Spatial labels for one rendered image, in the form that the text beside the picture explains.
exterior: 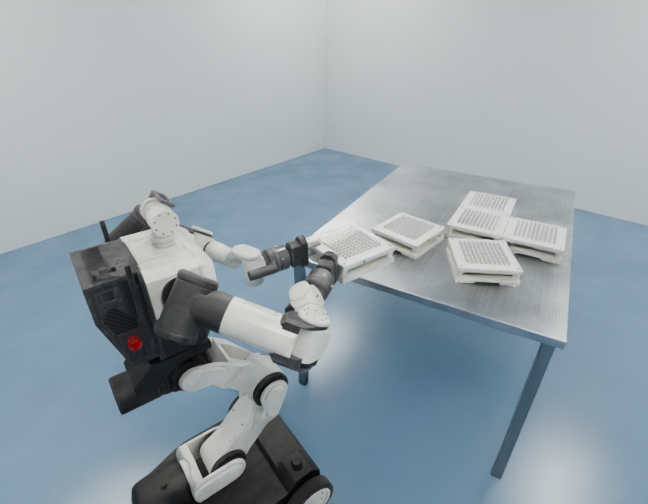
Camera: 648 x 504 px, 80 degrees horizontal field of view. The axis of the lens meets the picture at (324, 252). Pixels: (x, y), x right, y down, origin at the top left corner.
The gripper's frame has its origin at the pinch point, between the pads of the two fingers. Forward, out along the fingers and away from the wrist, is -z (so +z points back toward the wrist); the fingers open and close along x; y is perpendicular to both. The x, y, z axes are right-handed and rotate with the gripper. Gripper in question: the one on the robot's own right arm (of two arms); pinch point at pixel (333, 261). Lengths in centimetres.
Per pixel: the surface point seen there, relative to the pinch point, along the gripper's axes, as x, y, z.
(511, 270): 13, 60, -35
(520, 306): 19, 64, -22
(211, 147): 59, -252, -271
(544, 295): 20, 73, -33
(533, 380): 42, 73, -10
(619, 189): 83, 180, -338
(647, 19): -62, 156, -351
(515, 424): 67, 72, -9
